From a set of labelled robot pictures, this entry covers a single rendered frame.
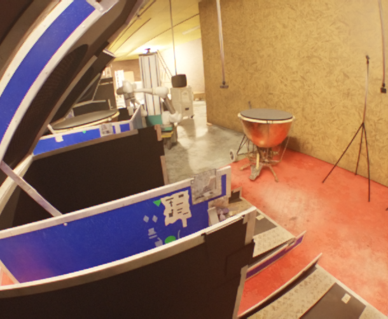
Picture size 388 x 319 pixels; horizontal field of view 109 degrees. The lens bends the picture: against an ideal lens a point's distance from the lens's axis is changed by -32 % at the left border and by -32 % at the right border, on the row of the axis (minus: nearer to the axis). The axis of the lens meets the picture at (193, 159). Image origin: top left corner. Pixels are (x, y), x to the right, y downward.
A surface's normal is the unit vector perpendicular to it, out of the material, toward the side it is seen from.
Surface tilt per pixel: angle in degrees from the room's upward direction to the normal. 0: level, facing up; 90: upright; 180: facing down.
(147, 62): 90
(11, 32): 90
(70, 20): 90
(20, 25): 90
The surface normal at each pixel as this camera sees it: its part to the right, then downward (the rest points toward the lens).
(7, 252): 0.45, 0.33
